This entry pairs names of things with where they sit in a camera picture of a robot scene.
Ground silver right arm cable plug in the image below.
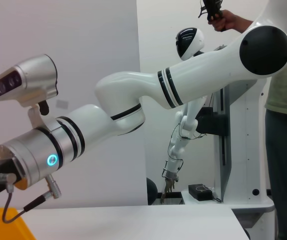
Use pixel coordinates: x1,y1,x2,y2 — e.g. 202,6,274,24
45,174,63,200

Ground silver right wrist cable connector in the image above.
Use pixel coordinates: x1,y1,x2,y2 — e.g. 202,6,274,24
0,172,17,193

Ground person's bare forearm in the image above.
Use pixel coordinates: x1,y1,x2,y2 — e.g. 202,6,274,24
234,14,256,34

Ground person's dark trousers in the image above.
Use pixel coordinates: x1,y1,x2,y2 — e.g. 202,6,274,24
265,109,287,240

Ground black handheld teleoperation controller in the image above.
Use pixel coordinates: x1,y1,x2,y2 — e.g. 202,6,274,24
197,0,226,33

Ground dark background robot hand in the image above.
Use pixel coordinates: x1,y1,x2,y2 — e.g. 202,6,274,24
160,173,179,204

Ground yellow plastic bin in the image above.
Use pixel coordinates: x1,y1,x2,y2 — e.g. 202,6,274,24
0,207,37,240

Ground black box with cable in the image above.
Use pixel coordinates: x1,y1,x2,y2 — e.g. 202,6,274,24
188,183,222,203

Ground black background robot torso block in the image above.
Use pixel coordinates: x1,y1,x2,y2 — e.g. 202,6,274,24
195,106,230,136

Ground person's bare hand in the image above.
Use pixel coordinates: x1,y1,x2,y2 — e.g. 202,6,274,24
207,9,240,33

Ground black round ball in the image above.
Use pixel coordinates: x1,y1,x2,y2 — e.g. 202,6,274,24
146,177,159,206

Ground white black background robot head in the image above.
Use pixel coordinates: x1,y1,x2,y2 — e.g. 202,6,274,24
175,27,205,61

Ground white robot stand column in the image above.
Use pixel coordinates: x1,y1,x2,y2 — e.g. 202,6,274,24
212,44,276,213

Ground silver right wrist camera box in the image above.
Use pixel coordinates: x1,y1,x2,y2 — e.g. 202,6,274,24
0,54,59,116

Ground dark right wrist cable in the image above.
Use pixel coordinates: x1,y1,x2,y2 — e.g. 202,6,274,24
2,189,53,223

